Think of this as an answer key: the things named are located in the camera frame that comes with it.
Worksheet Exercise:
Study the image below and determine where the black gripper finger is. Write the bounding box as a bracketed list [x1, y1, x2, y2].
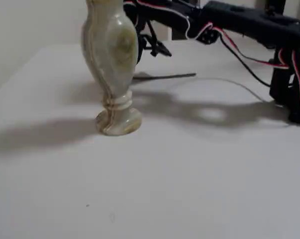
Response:
[150, 41, 172, 58]
[136, 34, 148, 64]

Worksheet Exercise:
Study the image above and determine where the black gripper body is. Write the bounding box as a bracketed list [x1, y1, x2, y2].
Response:
[134, 14, 156, 50]

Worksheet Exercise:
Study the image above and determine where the red artificial rose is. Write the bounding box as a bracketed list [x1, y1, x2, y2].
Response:
[133, 73, 197, 81]

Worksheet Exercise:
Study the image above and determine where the marble onyx vase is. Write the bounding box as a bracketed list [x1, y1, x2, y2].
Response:
[81, 0, 143, 136]

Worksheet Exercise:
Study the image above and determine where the white door frame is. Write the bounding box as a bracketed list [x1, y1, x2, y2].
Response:
[167, 23, 175, 41]

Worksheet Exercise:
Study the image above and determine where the red white servo cable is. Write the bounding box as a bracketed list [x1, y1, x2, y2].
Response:
[194, 22, 290, 70]
[278, 48, 300, 109]
[136, 0, 191, 40]

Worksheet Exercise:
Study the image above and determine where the thick black cable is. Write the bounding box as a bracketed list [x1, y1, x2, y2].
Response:
[219, 31, 274, 87]

